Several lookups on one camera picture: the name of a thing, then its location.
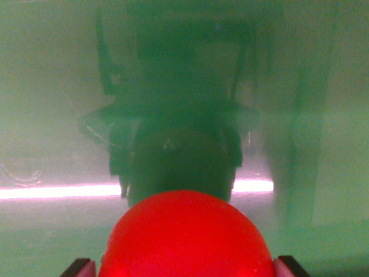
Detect orange round fruit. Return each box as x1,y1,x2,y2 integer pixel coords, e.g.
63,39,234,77
97,189,274,277

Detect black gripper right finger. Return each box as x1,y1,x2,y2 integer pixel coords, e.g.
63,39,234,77
272,255,311,277

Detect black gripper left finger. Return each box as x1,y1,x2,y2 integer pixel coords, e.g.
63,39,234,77
59,258,97,277

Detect green plastic bin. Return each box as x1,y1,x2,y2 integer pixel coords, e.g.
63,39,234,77
0,0,369,277

